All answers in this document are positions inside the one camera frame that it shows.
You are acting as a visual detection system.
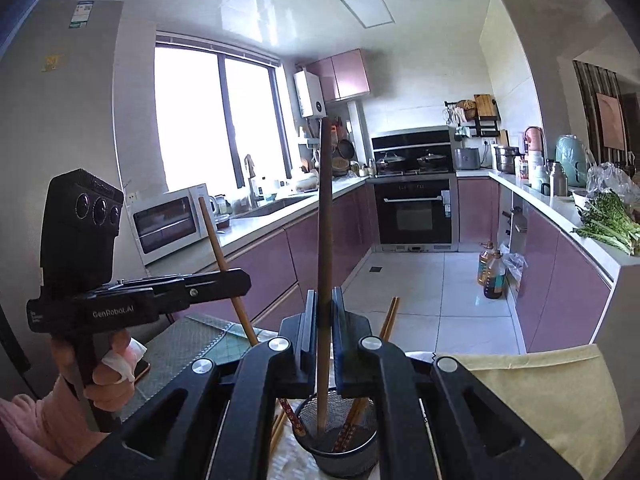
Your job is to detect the pink base cabinets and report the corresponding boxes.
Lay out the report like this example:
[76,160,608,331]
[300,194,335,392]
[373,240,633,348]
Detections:
[165,180,375,341]
[457,175,615,357]

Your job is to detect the person's left hand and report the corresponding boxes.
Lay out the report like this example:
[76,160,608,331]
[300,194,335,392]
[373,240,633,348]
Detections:
[50,331,138,411]

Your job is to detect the pink kettle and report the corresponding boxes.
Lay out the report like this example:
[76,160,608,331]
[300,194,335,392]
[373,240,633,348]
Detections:
[523,126,545,154]

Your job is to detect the dark oil bottle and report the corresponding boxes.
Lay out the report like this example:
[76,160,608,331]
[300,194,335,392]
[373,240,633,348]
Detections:
[482,255,507,300]

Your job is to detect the pink wall cabinets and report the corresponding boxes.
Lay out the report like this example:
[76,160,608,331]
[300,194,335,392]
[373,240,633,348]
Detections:
[305,49,371,103]

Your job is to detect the white finger bandage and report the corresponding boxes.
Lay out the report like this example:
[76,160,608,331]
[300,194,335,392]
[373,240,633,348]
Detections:
[100,337,147,384]

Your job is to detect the white microwave oven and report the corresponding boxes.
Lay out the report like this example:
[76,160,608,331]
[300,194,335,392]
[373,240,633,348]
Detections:
[128,183,211,267]

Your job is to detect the black range hood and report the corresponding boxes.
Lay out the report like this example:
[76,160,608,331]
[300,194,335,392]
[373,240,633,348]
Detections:
[371,127,455,155]

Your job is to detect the steel stock pot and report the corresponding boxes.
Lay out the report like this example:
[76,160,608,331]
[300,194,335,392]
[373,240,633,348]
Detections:
[494,144,522,175]

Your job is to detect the grey refrigerator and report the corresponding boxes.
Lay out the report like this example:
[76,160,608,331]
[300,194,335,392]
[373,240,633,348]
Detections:
[0,0,126,401]

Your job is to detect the steel thermos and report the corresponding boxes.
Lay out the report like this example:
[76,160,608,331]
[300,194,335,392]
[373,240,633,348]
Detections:
[549,161,569,197]

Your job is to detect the kitchen window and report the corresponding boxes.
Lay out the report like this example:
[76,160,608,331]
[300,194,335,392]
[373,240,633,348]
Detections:
[154,32,293,196]

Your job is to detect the white water heater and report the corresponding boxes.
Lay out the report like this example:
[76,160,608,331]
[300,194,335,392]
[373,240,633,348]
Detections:
[293,70,327,120]

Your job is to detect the black mesh holder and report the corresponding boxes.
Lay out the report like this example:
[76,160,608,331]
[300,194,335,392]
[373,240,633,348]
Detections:
[294,394,379,479]

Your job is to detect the striped curtain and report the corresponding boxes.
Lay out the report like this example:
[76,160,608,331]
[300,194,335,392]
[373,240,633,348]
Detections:
[572,60,628,162]

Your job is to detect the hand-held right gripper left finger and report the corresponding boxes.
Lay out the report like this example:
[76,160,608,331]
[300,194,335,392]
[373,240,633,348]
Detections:
[65,287,321,480]

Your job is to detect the black wall rack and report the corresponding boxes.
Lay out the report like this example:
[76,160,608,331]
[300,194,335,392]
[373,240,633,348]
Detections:
[444,94,502,139]

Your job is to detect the clear plastic bag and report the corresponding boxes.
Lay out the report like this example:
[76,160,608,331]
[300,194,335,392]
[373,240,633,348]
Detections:
[586,161,640,207]

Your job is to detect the wall picture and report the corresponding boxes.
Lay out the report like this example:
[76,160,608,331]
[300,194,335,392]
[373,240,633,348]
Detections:
[595,92,627,152]

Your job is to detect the black built-in oven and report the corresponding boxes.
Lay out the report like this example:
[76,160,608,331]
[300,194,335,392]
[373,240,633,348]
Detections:
[372,179,458,253]

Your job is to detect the plastic bag on floor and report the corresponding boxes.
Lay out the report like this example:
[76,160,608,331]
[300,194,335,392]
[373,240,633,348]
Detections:
[501,252,529,297]

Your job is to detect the wooden chopstick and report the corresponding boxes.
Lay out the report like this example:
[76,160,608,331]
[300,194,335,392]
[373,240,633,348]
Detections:
[269,407,288,462]
[345,397,370,443]
[277,397,307,437]
[378,298,397,341]
[316,119,335,436]
[332,400,358,453]
[384,297,402,342]
[198,196,260,347]

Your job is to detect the yellow oil bottle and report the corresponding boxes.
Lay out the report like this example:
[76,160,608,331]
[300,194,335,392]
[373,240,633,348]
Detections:
[477,241,496,287]

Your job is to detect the grey rice cooker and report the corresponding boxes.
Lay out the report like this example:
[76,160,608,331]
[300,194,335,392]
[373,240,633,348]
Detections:
[454,147,482,171]

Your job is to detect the green leafy vegetables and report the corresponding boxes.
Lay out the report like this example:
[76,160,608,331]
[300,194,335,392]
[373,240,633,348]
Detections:
[572,192,640,256]

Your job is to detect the plain yellow cloth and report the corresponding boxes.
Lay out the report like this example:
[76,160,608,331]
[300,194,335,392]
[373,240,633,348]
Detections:
[407,344,627,480]

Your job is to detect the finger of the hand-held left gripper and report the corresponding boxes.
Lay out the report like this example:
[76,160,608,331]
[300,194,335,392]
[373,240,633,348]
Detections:
[154,268,252,312]
[112,272,226,291]

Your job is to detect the ceiling light panel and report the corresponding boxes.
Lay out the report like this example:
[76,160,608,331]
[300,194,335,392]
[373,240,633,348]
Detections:
[341,0,396,28]

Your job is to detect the sink faucet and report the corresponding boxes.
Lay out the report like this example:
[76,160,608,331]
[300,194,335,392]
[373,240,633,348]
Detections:
[243,154,262,208]

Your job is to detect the kitchen sink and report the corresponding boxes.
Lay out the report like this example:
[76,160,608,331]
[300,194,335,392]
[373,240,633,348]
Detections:
[235,195,312,219]

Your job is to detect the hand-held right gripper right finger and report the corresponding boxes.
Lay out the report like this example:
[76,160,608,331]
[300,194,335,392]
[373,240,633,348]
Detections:
[331,286,583,480]

